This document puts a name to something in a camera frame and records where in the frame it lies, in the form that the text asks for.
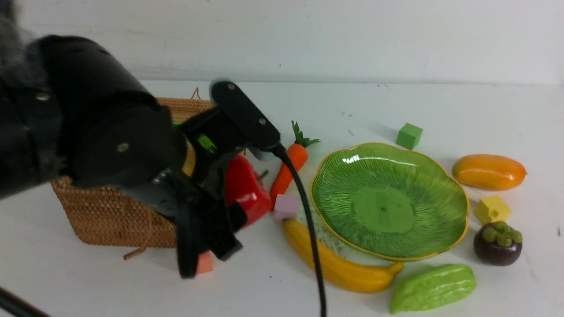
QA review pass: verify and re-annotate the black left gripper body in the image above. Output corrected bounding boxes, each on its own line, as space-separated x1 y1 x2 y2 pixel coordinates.
119 108 245 229

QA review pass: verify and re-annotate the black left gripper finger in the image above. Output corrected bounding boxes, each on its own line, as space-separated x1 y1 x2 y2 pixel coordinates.
175 186 200 280
207 176 248 262

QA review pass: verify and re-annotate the red plastic bell pepper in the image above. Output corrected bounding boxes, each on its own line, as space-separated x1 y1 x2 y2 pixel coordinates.
224 155 271 228

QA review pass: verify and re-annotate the orange plastic carrot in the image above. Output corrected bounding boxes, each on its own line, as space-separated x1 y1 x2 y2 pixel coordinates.
269 121 321 211

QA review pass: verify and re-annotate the yellow plastic banana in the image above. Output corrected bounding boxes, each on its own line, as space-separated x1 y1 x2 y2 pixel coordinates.
282 219 404 293

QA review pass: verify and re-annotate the green plastic bitter gourd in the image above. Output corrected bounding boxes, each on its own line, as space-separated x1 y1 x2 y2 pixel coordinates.
390 264 477 315

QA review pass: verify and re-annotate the orange yellow plastic mango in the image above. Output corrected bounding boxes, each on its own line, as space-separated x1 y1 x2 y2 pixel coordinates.
452 153 527 191

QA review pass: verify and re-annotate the purple plastic mangosteen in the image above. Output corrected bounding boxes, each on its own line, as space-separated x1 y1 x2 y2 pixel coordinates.
473 221 523 266

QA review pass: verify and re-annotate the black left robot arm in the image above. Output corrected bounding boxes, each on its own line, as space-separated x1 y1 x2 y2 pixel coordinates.
1 0 247 279

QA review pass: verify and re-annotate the orange foam cube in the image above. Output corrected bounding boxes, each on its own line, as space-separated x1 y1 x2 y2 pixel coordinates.
196 251 214 275

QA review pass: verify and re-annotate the pink foam cube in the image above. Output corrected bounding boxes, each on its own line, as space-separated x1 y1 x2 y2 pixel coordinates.
273 194 299 224

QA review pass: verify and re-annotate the woven wicker basket lid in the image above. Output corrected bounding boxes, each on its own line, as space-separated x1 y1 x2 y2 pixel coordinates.
157 88 213 125

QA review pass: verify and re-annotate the woven wicker basket green lining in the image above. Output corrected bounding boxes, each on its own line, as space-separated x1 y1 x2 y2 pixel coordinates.
51 115 212 248

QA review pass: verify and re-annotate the green leaf-shaped plate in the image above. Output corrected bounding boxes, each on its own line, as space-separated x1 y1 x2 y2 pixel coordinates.
310 143 470 262

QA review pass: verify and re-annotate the green foam cube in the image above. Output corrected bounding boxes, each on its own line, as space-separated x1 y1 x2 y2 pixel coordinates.
395 122 423 150

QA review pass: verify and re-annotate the yellow foam cube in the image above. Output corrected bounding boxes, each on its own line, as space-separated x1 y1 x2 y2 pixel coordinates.
474 196 512 225

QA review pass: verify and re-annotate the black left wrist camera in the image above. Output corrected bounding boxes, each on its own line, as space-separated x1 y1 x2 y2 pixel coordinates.
209 78 281 161

